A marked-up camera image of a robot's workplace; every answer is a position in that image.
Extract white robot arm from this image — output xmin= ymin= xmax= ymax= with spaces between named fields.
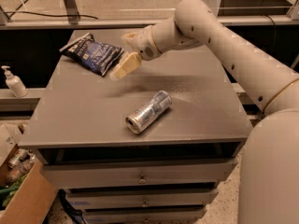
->
xmin=110 ymin=0 xmax=299 ymax=224

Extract black floor cable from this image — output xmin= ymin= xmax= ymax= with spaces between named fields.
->
xmin=4 ymin=10 xmax=99 ymax=21

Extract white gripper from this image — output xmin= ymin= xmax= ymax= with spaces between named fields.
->
xmin=109 ymin=26 xmax=161 ymax=81

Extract blue chip bag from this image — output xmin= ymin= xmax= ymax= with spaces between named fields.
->
xmin=60 ymin=33 xmax=124 ymax=77

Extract plastic bottles in box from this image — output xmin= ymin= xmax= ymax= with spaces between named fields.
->
xmin=6 ymin=148 xmax=37 ymax=184

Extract silver drink can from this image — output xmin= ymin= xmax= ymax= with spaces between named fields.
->
xmin=125 ymin=91 xmax=172 ymax=134

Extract cardboard box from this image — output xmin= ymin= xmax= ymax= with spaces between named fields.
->
xmin=0 ymin=124 xmax=57 ymax=224

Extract white pump bottle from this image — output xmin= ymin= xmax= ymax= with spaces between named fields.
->
xmin=1 ymin=65 xmax=28 ymax=98

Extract grey drawer cabinet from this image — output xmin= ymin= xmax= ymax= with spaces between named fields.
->
xmin=17 ymin=26 xmax=258 ymax=224

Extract metal railing frame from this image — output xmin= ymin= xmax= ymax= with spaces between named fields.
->
xmin=0 ymin=0 xmax=299 ymax=30

